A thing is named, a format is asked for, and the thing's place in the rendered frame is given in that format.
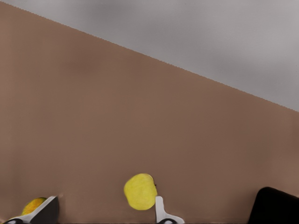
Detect black box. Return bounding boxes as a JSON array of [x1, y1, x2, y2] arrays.
[[247, 186, 299, 224]]

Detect orange-green mango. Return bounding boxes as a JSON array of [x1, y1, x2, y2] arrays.
[[21, 197, 47, 216]]

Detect yellow apple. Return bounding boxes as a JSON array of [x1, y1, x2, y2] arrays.
[[123, 173, 158, 211]]

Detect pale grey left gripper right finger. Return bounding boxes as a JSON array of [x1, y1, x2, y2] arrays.
[[155, 196, 185, 224]]

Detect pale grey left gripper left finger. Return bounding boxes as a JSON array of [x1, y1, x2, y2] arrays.
[[4, 195, 60, 224]]

